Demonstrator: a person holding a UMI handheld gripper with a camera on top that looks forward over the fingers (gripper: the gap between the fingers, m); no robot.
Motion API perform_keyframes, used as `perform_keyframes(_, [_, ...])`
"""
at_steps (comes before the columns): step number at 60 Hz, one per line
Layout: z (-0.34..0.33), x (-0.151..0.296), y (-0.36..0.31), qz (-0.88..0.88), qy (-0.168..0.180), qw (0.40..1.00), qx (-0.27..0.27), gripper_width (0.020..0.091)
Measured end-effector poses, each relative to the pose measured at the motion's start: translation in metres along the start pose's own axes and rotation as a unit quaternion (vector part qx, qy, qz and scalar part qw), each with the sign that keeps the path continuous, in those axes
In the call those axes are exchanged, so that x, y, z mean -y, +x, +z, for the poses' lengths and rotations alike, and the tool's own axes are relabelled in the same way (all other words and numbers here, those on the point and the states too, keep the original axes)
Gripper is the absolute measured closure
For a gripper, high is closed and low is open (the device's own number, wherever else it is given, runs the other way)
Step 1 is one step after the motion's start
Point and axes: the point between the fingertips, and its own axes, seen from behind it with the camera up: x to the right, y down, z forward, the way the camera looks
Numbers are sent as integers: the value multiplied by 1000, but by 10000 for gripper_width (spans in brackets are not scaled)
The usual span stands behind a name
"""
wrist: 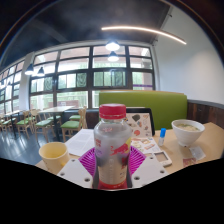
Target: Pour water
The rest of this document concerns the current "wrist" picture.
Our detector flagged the white ceramic bowl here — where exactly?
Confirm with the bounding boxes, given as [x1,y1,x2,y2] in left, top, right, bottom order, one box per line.
[171,118,206,148]

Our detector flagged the long linear ceiling light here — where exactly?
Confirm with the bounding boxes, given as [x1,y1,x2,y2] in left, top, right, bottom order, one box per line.
[100,25,188,46]

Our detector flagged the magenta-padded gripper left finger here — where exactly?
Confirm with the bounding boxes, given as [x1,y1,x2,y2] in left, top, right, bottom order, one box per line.
[56,147,100,190]

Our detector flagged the wooden chairs with green seats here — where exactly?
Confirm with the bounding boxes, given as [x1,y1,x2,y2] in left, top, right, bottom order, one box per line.
[0,105,89,143]

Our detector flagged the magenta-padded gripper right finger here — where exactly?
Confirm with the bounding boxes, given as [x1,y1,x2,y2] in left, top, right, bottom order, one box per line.
[127,145,170,190]

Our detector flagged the pendant ceiling lamps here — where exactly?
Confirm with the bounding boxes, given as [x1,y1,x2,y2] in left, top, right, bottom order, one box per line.
[24,39,121,78]

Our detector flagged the pale yellow paper cup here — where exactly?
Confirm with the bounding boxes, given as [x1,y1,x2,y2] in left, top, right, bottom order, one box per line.
[38,141,71,175]

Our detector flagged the light wooden dining table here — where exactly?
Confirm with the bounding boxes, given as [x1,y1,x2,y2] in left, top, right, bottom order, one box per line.
[37,105,76,142]

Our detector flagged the small white digital device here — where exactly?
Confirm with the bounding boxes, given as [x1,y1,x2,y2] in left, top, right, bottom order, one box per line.
[153,150,174,168]

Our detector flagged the green upholstered bench backrest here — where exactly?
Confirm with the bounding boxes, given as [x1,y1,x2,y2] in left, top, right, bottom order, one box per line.
[98,90,189,131]

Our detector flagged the clear plastic sachet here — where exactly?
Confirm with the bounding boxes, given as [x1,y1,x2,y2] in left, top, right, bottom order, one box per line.
[188,145,207,161]

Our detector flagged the colourful sticker sheet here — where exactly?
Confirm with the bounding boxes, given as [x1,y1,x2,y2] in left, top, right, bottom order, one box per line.
[131,136,161,155]

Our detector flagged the white printed paper sheets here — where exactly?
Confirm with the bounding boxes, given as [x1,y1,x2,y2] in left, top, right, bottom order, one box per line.
[64,128,96,158]

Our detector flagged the clear red-capped drink bottle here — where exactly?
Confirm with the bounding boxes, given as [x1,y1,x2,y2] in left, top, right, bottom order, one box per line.
[92,103,134,191]

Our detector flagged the small blue-capped white bottle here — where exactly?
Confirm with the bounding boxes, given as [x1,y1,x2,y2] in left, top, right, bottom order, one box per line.
[157,127,167,147]

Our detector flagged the small red printed packet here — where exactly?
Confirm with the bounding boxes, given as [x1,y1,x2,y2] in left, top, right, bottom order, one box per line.
[182,156,198,168]

